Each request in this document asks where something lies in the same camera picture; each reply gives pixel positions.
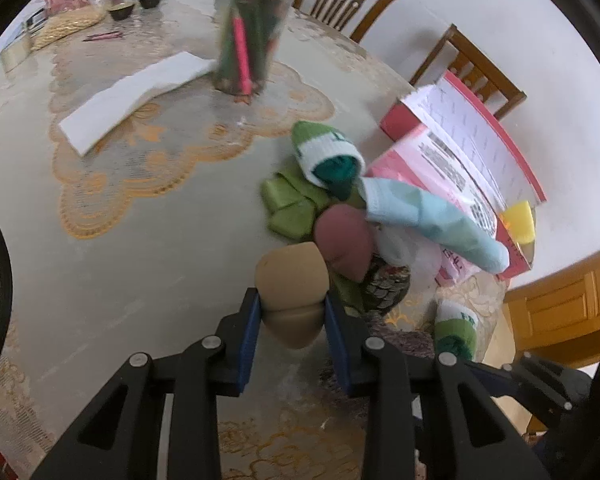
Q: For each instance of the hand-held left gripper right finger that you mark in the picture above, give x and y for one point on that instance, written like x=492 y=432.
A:
x=337 y=345

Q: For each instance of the dark patterned cloth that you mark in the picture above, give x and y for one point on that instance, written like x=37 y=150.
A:
x=385 y=287

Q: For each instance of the pink cardboard box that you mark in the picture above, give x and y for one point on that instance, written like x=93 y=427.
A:
x=450 y=125

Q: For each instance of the clear bag of peanuts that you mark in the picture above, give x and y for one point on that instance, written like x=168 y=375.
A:
x=65 y=25

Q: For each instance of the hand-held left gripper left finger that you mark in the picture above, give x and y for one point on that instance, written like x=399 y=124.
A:
x=247 y=340

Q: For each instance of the light blue sock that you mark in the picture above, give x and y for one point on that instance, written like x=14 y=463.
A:
x=430 y=215

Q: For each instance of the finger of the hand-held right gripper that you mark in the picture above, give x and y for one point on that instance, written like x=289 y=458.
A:
x=550 y=380

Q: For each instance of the green and white sock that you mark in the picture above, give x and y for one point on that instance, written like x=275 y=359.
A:
x=320 y=150
x=455 y=330

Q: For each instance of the mauve makeup sponge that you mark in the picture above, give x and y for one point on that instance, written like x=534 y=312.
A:
x=342 y=240

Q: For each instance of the yellow sponge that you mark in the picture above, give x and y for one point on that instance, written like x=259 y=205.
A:
x=520 y=220

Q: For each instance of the beige makeup sponge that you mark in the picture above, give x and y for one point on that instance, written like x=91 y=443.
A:
x=290 y=280

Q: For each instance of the white thin cloth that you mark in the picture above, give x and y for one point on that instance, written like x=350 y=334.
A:
x=405 y=252

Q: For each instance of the green cloth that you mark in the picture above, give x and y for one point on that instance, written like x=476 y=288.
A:
x=290 y=215

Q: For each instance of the white folded paper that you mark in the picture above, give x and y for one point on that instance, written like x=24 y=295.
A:
x=130 y=95

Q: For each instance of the wooden cabinet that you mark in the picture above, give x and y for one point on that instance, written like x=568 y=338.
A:
x=555 y=310

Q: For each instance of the dark red rectangular box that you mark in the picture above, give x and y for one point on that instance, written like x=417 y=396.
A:
x=265 y=15

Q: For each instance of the red pencil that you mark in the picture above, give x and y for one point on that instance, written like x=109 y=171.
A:
x=102 y=36

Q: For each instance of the beige lace tablecloth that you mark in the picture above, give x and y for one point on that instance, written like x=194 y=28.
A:
x=130 y=260

